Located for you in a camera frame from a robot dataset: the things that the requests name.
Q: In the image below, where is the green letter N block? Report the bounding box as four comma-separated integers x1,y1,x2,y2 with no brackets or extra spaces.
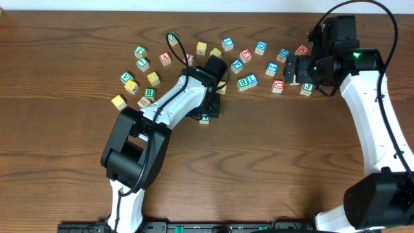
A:
199,116,210,124

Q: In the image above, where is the red letter E block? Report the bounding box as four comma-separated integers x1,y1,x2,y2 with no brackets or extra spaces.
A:
240,49,252,63

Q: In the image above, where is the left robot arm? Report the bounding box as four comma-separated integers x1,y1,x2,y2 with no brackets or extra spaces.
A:
100,55,228,232

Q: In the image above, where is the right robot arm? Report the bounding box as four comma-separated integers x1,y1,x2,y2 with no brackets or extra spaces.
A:
283,16,413,232

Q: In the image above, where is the yellow block with animal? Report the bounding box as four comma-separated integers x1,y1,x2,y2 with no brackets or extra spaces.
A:
210,47,223,58

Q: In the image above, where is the red letter M block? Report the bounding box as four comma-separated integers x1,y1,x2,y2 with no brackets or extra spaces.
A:
294,45,309,56

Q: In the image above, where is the blue letter P block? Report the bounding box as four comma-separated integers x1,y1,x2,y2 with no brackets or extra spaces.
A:
231,59,244,74

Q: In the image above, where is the green letter J block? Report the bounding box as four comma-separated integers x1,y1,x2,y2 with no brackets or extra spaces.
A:
300,83,314,96

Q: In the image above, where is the yellow letter S block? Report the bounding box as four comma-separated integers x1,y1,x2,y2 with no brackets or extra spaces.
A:
216,81,227,94

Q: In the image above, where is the yellow block back row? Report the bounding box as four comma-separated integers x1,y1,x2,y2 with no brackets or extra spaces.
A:
196,41,207,56

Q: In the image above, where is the red letter I block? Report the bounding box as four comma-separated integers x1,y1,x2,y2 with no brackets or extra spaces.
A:
186,54,194,65

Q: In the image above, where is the blue number 5 block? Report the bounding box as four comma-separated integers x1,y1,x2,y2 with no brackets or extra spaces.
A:
265,62,279,76

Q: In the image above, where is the green letter B block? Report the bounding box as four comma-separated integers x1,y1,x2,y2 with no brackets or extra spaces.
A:
237,78,249,91

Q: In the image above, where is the blue letter D block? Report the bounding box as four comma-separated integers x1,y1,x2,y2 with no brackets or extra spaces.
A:
255,41,268,55

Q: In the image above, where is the green letter Z block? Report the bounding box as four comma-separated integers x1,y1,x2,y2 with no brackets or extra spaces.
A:
167,31,179,47

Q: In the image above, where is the red letter A block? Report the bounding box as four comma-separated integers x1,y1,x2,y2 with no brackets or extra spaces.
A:
159,52,171,66

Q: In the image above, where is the yellow letter O block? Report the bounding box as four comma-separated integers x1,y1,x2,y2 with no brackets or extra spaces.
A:
147,72,160,87

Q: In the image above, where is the green letter R block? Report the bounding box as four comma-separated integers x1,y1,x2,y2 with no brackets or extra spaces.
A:
144,88,156,102

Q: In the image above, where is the pineapple B wooden block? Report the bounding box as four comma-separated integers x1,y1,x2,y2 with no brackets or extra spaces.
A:
137,96,151,108

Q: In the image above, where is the yellow letter K block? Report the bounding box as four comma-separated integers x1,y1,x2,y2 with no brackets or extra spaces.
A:
124,80,139,94

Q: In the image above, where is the green letter V block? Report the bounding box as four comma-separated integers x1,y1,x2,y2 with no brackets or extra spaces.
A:
120,71,134,84

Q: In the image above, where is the yellow letter G block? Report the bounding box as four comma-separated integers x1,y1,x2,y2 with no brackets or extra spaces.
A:
111,94,127,111

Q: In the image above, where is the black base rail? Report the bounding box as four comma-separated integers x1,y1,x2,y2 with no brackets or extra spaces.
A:
56,219,316,233

